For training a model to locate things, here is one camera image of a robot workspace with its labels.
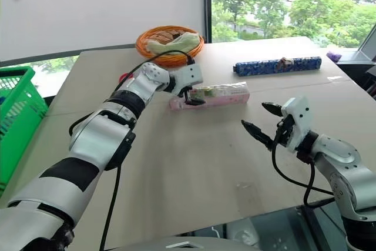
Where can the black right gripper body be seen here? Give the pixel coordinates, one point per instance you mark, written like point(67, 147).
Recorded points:
point(286, 133)

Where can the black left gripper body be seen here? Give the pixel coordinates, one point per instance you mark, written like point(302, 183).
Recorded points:
point(179, 90)

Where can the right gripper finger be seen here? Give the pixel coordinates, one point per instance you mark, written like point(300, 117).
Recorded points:
point(258, 134)
point(273, 107)

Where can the pink packaged box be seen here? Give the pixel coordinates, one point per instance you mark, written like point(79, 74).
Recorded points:
point(229, 95)

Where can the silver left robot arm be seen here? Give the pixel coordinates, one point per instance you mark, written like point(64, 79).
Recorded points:
point(88, 133)

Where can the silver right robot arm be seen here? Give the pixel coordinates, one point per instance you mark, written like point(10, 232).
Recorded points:
point(352, 174)

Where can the orange woven basket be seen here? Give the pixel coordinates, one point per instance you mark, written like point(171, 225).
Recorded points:
point(144, 48)

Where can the green plastic basket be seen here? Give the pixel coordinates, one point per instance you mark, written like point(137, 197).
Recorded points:
point(17, 110)

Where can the blue patterned long packet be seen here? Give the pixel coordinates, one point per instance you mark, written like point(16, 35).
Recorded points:
point(258, 68)

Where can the pale yellow cloth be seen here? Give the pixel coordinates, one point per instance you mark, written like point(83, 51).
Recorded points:
point(176, 44)

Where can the small red item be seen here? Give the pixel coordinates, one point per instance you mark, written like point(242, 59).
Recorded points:
point(124, 77)

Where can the small purple item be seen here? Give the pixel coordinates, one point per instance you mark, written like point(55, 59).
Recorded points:
point(335, 56)

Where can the black side furniture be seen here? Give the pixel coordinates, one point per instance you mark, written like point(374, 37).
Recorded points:
point(355, 70)

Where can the grey laptop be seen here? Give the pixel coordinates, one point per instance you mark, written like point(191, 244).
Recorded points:
point(368, 48)

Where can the white roller blind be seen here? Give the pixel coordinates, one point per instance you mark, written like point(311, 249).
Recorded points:
point(102, 7)

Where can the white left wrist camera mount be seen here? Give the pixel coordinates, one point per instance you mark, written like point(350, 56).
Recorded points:
point(191, 76)

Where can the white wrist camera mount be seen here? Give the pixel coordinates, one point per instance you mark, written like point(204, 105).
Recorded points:
point(299, 121)
point(191, 76)

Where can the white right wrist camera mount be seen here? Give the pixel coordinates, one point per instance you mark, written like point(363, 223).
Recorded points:
point(299, 121)

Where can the black window frame post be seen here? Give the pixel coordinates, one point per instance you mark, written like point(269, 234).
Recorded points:
point(207, 5)

